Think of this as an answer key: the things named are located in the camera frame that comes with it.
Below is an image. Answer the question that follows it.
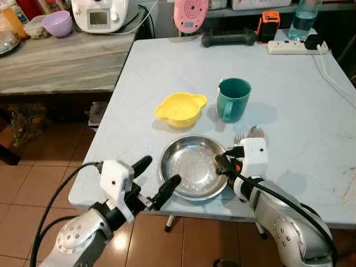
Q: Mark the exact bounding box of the clear plastic container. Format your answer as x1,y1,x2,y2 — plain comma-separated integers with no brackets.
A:
23,16,50,39

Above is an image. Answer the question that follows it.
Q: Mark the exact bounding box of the round steel plate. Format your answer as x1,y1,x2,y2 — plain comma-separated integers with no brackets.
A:
159,135,230,202

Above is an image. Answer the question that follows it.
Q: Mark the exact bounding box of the black dumbbell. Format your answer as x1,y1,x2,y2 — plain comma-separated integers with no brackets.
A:
201,31,258,48

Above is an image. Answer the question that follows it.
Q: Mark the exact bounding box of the metal dish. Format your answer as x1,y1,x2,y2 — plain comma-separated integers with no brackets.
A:
0,31,22,56

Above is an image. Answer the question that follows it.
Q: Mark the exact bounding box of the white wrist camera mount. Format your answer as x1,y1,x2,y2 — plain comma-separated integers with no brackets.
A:
99,160,135,223
235,137,269,190

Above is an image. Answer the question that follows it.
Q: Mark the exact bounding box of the green plastic mug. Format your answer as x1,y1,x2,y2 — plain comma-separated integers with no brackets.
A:
216,77,252,123

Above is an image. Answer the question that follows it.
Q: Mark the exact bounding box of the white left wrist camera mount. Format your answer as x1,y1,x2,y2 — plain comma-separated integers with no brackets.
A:
99,160,135,223

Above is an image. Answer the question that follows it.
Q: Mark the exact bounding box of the grey wooden side counter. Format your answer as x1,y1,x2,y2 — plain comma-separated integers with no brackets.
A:
0,28,142,95

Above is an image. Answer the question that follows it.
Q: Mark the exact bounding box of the white power strip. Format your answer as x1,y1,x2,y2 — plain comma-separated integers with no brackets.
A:
267,40,329,55

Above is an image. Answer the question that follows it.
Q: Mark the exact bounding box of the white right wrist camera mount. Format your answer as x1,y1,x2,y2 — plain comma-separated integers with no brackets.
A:
235,137,269,190

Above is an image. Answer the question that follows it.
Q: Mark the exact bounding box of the yellow plastic bowl with handles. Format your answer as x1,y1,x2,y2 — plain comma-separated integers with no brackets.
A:
154,92,207,128

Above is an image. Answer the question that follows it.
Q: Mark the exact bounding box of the white kitchen appliance with display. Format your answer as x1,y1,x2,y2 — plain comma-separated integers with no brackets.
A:
71,0,140,34

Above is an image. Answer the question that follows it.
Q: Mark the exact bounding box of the steel fork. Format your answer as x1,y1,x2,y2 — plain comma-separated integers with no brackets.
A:
234,131,247,146

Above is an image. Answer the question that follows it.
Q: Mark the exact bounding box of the orange bottle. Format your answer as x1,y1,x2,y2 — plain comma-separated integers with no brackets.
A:
0,3,29,41

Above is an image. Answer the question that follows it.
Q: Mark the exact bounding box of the steel spoon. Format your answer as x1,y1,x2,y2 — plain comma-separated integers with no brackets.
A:
248,125,266,140

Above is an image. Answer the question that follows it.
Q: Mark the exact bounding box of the patterned bag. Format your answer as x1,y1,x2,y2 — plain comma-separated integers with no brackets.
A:
8,103,48,146

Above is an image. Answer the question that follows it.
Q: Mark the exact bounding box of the purple plastic bowl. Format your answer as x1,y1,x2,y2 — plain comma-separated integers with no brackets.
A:
42,11,74,38

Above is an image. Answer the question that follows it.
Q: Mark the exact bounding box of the white power cable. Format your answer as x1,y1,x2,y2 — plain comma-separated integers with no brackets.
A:
314,47,356,109

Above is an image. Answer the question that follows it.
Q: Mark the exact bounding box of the table leg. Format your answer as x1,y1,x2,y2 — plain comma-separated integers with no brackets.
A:
164,216,177,233

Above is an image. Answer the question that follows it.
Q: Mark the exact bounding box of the pink round device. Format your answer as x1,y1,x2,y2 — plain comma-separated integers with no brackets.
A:
174,0,210,34

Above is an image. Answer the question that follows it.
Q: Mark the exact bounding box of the red container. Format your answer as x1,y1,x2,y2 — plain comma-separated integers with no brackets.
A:
16,0,42,20

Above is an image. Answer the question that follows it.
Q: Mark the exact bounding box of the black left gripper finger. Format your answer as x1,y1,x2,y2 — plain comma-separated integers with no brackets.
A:
131,155,154,179
149,174,183,211

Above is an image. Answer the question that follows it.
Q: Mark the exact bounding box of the white storage box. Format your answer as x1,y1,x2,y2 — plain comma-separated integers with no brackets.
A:
231,0,279,12

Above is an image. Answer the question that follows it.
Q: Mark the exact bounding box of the black plug adapter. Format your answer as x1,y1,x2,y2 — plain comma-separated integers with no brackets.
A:
304,34,324,51

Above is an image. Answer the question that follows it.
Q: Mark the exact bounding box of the clear blue water bottle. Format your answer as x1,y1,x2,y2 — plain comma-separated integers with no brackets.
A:
288,0,322,41

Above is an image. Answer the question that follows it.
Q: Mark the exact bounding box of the orange and black device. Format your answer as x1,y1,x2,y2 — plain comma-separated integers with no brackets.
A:
257,11,280,44

